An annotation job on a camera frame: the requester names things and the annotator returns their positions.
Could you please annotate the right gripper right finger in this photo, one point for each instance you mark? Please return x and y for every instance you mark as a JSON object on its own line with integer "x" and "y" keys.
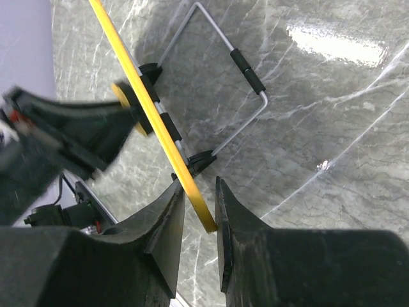
{"x": 264, "y": 266}

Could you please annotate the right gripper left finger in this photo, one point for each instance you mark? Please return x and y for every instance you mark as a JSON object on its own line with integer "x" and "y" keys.
{"x": 133, "y": 263}

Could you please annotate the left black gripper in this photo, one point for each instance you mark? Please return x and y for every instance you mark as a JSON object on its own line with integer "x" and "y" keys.
{"x": 82, "y": 137}

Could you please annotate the yellow framed whiteboard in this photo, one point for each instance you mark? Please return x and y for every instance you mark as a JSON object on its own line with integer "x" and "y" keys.
{"x": 168, "y": 145}

